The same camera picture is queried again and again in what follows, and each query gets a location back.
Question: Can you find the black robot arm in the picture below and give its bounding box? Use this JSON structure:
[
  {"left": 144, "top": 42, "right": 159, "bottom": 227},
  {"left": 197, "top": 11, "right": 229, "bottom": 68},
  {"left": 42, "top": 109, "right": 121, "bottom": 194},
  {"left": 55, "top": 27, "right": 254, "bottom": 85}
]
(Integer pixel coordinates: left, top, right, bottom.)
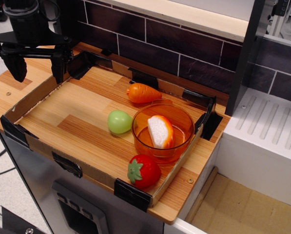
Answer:
[{"left": 0, "top": 0, "right": 73, "bottom": 84}]

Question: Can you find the white and orange toy sushi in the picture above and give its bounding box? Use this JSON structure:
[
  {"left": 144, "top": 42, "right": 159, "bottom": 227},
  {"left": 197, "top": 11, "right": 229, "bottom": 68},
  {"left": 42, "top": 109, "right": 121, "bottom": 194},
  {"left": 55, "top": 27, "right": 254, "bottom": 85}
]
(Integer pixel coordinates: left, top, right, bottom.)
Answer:
[{"left": 148, "top": 115, "right": 174, "bottom": 149}]

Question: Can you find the red toy strawberry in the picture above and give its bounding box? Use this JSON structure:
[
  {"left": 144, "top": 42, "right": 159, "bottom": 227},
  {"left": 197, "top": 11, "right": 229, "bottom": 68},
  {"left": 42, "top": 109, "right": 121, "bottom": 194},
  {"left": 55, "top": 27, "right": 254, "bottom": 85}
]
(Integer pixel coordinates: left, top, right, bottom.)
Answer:
[{"left": 127, "top": 155, "right": 161, "bottom": 189}]

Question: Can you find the dark grey vertical post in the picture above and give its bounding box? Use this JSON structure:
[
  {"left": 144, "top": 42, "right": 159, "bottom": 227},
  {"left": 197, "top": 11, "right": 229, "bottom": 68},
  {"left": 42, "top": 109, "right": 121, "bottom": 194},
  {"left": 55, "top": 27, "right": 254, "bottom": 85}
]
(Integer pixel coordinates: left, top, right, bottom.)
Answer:
[{"left": 225, "top": 0, "right": 273, "bottom": 116}]

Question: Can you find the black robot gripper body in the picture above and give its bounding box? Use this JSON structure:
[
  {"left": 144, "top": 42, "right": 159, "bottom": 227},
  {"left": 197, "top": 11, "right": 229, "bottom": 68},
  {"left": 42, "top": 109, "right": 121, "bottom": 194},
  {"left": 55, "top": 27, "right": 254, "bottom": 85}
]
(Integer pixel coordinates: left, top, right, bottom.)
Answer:
[{"left": 0, "top": 4, "right": 72, "bottom": 59}]

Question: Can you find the green toy fruit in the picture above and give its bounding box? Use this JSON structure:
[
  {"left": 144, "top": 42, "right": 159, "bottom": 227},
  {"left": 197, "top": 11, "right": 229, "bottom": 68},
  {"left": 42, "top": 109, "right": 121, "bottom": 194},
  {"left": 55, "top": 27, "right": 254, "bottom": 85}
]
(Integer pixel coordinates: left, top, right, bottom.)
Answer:
[{"left": 107, "top": 110, "right": 133, "bottom": 134}]

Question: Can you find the grey toy oven front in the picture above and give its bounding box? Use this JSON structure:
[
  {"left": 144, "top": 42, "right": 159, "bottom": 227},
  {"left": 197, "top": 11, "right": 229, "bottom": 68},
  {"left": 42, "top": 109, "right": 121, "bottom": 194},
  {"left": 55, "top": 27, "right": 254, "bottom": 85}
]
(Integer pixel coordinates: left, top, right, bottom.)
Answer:
[{"left": 51, "top": 180, "right": 108, "bottom": 234}]

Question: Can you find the orange transparent plastic pot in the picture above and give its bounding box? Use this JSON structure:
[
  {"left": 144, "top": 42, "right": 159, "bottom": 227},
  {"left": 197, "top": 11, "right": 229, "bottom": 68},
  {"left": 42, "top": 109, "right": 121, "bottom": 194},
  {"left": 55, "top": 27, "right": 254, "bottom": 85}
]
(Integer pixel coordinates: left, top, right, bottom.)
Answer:
[{"left": 132, "top": 99, "right": 195, "bottom": 164}]

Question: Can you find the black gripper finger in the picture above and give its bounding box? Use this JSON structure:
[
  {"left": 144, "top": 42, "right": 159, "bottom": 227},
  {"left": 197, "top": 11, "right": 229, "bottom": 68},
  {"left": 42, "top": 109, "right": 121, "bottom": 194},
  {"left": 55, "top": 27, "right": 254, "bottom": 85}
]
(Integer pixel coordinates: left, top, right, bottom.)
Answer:
[
  {"left": 50, "top": 52, "right": 69, "bottom": 84},
  {"left": 1, "top": 53, "right": 27, "bottom": 82}
]

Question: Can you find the cardboard fence with black tape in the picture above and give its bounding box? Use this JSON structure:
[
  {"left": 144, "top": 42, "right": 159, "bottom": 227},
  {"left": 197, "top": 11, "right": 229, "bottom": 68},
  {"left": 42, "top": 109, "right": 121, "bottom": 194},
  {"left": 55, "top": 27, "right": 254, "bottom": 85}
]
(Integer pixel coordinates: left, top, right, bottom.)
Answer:
[{"left": 0, "top": 51, "right": 230, "bottom": 219}]

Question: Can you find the white toy sink drainboard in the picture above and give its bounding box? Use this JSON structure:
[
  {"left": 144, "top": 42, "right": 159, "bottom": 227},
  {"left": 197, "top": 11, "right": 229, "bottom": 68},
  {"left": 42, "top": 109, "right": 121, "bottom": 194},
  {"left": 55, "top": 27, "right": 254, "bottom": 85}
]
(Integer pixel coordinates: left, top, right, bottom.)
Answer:
[{"left": 215, "top": 89, "right": 291, "bottom": 205}]

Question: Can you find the orange toy carrot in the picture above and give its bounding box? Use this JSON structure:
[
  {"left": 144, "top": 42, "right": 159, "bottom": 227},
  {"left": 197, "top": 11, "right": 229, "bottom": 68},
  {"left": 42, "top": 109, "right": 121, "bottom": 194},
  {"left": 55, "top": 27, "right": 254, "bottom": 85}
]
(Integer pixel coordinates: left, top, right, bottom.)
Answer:
[{"left": 126, "top": 83, "right": 162, "bottom": 103}]

